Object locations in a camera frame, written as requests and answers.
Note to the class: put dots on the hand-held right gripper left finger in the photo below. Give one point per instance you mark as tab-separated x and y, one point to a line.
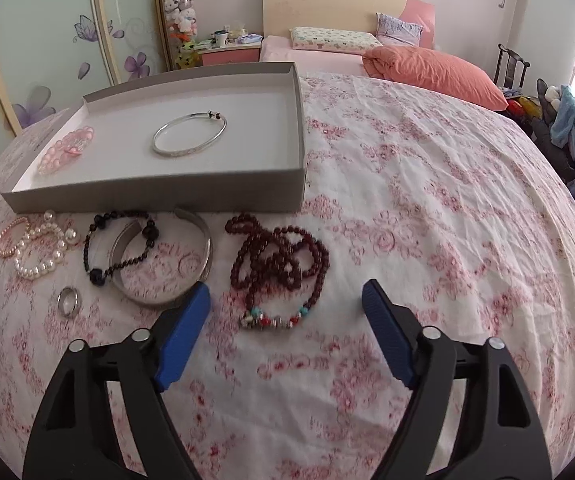
182	335

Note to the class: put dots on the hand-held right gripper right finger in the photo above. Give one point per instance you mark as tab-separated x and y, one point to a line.
387	335

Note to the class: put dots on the grey pearl pendant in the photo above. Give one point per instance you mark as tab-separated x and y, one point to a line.
70	235

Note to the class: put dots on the grey cardboard box tray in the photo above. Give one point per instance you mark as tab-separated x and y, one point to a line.
167	192

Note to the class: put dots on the pink floral bed sheet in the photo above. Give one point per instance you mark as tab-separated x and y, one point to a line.
417	210

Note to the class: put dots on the thin silver bangle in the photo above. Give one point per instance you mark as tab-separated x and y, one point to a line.
212	114

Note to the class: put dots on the floral sliding wardrobe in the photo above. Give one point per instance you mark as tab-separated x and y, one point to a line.
42	35

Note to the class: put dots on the folded orange duvet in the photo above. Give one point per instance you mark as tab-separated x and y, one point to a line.
432	72

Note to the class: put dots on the pink nightstand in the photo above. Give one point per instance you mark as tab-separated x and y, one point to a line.
230	55

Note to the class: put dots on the dark wooden chair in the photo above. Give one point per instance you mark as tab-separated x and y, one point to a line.
510	67

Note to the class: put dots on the white mug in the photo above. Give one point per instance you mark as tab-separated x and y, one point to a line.
221	40

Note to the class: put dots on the patterned cream pillow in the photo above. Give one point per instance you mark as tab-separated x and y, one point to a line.
332	41

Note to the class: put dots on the purple floral pillow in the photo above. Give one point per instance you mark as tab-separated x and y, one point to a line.
400	30

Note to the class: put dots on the clear plush toy display tube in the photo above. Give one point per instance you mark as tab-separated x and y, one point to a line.
182	15

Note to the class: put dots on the cream and pink headboard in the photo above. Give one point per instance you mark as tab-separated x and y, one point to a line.
327	5

